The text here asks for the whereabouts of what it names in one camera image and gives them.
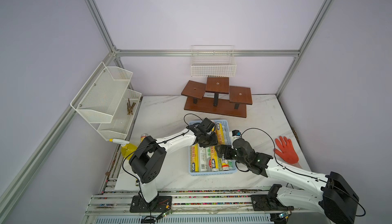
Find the white mesh upper shelf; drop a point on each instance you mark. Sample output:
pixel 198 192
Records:
pixel 99 98

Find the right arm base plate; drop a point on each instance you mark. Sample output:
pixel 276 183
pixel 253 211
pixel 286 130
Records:
pixel 264 202

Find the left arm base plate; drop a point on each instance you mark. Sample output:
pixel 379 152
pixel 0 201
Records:
pixel 157 205

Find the red work glove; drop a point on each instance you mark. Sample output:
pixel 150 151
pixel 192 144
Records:
pixel 285 150

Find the yellow roll far left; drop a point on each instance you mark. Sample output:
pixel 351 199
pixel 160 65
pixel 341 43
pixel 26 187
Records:
pixel 143 136

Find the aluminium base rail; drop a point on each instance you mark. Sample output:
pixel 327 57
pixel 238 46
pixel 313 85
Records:
pixel 193 201

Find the yellow spray bottle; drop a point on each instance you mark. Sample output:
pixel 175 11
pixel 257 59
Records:
pixel 127 148

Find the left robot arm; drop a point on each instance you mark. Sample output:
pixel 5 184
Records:
pixel 146 162

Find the brown twigs in shelf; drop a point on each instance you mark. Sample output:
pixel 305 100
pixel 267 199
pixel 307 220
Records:
pixel 130 107

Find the brown wooden tiered stand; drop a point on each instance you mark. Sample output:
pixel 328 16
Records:
pixel 217 96

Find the yellow plastic wrap roll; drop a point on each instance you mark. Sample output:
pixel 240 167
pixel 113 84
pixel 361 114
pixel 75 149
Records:
pixel 194 159

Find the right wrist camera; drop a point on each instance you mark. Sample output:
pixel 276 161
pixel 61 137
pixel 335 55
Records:
pixel 235 134

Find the white mesh lower shelf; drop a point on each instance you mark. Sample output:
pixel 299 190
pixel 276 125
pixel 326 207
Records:
pixel 121 123

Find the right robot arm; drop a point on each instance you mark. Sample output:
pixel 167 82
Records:
pixel 329 194

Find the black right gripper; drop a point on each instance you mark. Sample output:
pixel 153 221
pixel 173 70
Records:
pixel 228 148

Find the white mesh shelf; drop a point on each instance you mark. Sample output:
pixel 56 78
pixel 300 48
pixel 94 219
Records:
pixel 121 123
pixel 99 98

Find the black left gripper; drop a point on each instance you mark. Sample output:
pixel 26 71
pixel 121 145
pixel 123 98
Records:
pixel 214 142

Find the white wire wall basket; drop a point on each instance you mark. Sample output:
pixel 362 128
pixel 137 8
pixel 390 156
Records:
pixel 213 61

